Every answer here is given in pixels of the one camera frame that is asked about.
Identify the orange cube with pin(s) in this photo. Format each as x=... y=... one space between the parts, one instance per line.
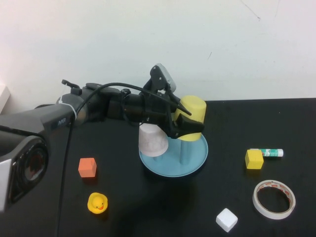
x=87 y=168

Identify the blue cup stand tray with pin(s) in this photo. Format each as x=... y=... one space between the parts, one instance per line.
x=195 y=158

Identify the white cube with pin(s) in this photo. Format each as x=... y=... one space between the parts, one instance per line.
x=227 y=219

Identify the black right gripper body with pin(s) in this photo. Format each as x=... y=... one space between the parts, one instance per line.
x=158 y=111

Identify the yellow cube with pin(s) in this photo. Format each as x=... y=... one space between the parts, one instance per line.
x=254 y=160

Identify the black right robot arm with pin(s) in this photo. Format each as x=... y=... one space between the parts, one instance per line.
x=24 y=123

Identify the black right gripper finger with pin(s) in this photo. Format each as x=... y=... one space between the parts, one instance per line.
x=181 y=108
x=190 y=126

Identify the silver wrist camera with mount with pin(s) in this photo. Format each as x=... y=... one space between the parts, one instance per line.
x=160 y=76

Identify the yellow rubber duck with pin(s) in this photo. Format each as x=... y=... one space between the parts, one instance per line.
x=97 y=202

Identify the white tape roll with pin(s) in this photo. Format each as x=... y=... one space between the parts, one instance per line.
x=271 y=215

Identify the white speckled plastic cup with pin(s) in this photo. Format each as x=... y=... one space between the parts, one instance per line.
x=153 y=145

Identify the yellow plastic cup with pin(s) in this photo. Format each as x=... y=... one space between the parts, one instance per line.
x=195 y=106

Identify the green white glue stick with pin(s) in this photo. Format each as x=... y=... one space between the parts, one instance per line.
x=271 y=153

